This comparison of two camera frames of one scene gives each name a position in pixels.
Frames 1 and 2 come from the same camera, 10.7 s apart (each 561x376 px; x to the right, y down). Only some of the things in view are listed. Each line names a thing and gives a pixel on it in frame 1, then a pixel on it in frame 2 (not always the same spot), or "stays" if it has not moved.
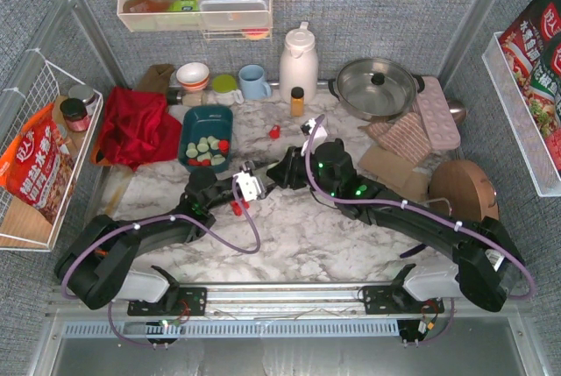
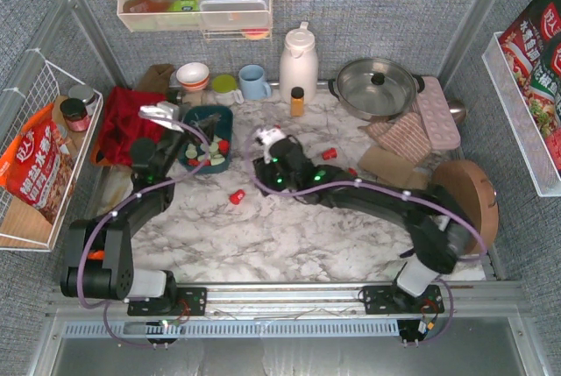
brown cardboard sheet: x=391 y=169 stays
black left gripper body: x=244 y=170 → x=189 y=129
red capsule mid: x=223 y=146 stays
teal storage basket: x=206 y=138 stays
